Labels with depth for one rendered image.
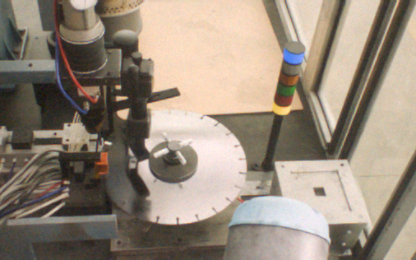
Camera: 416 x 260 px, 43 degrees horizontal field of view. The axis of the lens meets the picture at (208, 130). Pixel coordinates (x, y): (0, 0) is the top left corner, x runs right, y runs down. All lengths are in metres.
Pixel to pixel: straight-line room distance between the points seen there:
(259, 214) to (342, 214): 0.65
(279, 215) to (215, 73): 1.16
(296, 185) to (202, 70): 0.62
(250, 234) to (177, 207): 0.54
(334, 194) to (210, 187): 0.30
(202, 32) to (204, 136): 0.70
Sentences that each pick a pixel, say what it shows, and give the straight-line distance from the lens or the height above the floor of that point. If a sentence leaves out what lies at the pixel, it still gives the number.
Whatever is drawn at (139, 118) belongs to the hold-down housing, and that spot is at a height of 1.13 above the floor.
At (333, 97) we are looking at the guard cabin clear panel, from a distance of 1.53.
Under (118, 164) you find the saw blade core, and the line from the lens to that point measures 1.19.
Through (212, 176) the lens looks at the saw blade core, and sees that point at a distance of 1.17.
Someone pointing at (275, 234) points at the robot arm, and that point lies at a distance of 0.58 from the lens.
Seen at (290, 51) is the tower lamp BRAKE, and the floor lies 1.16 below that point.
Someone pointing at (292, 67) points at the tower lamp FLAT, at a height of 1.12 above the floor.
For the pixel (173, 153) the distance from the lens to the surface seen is 1.15.
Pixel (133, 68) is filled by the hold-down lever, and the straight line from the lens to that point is 0.91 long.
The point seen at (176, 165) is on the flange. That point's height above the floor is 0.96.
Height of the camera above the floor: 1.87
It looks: 47 degrees down
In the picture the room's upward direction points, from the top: 6 degrees clockwise
